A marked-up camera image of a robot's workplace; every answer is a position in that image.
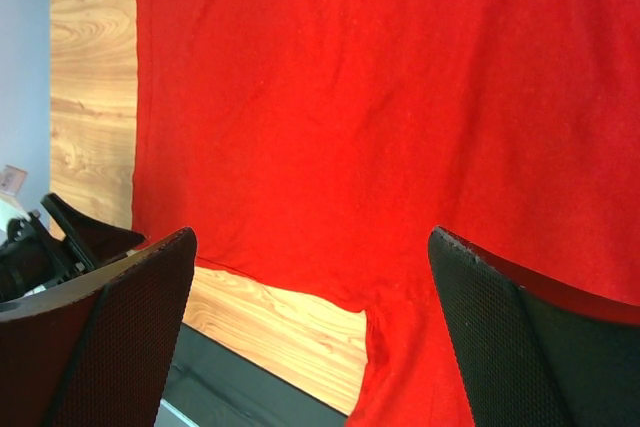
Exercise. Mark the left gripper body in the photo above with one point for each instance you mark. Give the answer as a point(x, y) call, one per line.
point(32, 257)

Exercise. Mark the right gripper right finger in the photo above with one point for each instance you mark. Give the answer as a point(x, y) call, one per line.
point(531, 350)

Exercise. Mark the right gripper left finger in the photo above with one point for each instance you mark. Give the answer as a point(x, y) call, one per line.
point(96, 350)

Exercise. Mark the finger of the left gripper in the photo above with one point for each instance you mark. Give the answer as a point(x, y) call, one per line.
point(87, 241)

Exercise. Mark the red t shirt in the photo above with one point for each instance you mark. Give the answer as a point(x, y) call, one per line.
point(313, 145)

